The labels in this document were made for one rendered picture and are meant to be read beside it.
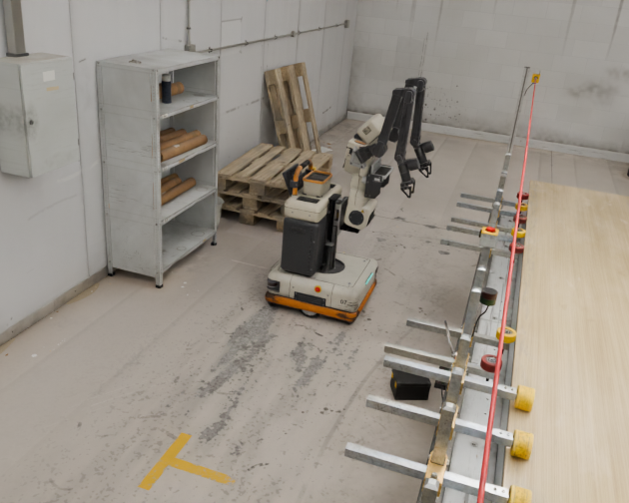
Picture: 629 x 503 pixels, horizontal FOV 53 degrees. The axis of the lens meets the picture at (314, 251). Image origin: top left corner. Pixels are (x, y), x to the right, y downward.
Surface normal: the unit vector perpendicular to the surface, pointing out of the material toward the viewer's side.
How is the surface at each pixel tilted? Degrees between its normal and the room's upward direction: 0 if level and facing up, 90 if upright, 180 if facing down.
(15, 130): 90
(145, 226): 90
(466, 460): 0
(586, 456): 0
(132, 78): 90
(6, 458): 0
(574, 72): 90
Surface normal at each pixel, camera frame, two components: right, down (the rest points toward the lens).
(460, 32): -0.32, 0.36
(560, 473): 0.08, -0.91
